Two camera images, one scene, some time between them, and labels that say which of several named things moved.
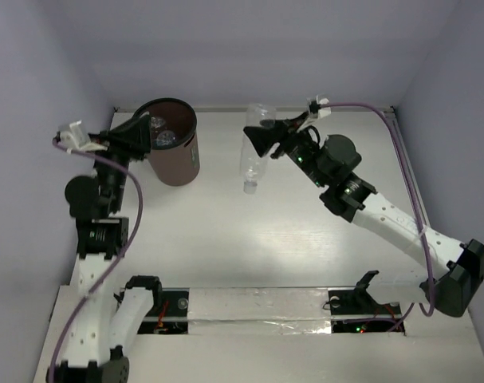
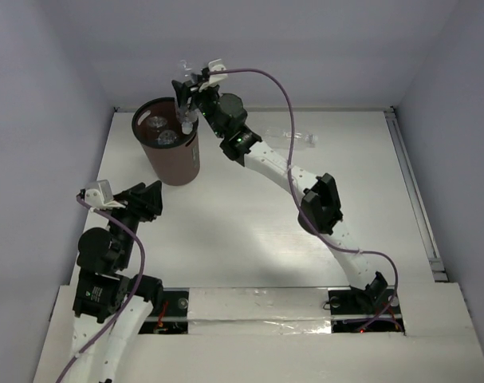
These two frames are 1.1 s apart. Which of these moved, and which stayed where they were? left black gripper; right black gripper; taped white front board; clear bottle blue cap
Moved: right black gripper; clear bottle blue cap; left black gripper
Stayed: taped white front board
